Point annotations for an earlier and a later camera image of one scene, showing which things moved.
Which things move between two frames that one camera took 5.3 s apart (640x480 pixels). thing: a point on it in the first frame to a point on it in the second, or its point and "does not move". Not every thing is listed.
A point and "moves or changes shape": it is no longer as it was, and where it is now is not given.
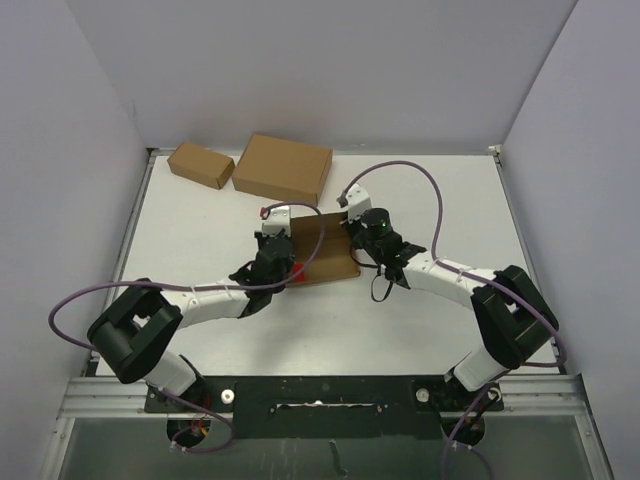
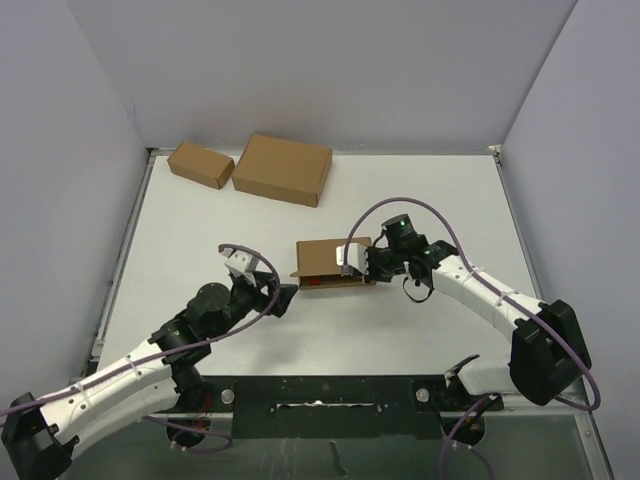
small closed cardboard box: [201, 165] does not move
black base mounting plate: [324, 408] does not move
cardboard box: [337, 258] moves or changes shape
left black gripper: [261, 239] to [263, 279]
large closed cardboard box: [283, 169] does not move
